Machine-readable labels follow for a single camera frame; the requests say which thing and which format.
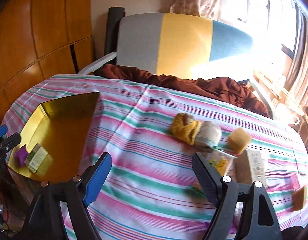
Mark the green white carton box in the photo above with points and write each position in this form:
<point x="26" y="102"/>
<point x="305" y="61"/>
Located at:
<point x="35" y="158"/>

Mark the rice cracker packet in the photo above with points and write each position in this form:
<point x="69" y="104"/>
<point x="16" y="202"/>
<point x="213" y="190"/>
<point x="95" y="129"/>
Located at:
<point x="219" y="162"/>

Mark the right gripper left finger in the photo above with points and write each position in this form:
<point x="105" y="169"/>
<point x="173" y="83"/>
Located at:
<point x="45" y="220"/>

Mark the maroon blanket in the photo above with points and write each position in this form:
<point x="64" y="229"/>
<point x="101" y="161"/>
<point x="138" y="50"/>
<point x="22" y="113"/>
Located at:
<point x="223" y="89"/>

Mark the grey sock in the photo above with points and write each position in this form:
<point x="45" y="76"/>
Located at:
<point x="208" y="136"/>

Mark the beige carton box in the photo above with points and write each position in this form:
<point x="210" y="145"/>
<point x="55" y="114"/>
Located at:
<point x="249" y="167"/>

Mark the wooden wardrobe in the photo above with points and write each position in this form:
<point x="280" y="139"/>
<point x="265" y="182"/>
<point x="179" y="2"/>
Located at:
<point x="39" y="39"/>

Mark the yellow sponge cube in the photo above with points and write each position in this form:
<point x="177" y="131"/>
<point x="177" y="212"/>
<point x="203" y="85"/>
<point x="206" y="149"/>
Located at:
<point x="238" y="141"/>

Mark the grey yellow blue headboard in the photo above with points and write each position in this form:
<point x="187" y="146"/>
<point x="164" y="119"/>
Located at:
<point x="185" y="46"/>

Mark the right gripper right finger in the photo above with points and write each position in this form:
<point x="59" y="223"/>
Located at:
<point x="258" y="219"/>

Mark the purple snack packet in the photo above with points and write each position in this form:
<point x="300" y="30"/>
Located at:
<point x="21" y="155"/>

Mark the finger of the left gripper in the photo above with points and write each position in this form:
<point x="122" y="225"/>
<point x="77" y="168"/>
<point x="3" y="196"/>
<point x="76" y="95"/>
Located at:
<point x="9" y="143"/>
<point x="3" y="130"/>

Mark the gold tin box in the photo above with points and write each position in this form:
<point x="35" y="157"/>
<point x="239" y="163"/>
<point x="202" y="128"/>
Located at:
<point x="61" y="127"/>

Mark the small orange sponge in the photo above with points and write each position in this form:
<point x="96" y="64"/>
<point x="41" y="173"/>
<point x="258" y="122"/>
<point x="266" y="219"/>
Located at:
<point x="299" y="198"/>

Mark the yellow knitted sock bundle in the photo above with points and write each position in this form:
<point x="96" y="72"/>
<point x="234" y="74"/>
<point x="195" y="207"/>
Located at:
<point x="185" y="128"/>

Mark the striped bed sheet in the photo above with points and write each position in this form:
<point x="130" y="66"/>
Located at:
<point x="144" y="196"/>

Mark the black rolled mat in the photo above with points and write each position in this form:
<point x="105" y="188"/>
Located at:
<point x="114" y="16"/>

